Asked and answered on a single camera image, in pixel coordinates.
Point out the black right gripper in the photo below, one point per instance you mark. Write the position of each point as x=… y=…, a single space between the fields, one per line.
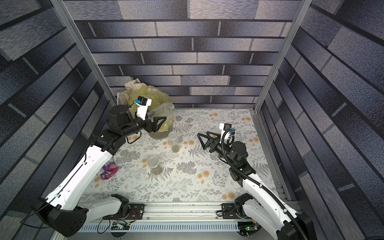
x=213 y=142

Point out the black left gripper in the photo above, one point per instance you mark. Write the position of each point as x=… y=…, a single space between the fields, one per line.
x=155 y=126

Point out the clear ribbed glass jar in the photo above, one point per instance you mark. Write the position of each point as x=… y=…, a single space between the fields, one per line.
x=164 y=110

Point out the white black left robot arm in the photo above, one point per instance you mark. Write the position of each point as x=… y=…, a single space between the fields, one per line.
x=61 y=209

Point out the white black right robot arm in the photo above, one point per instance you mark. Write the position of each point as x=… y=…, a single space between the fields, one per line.
x=259 y=203

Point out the clear jar near left arm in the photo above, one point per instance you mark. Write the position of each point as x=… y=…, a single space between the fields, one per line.
x=155 y=165

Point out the grey mesh trash bin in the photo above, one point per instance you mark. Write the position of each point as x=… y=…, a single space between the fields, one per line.
x=160 y=135

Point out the purple plastic package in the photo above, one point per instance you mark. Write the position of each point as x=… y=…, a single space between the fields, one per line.
x=109 y=170

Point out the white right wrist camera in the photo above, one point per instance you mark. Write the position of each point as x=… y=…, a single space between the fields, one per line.
x=227 y=133

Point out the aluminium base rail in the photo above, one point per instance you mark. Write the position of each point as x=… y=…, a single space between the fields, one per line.
x=197 y=217

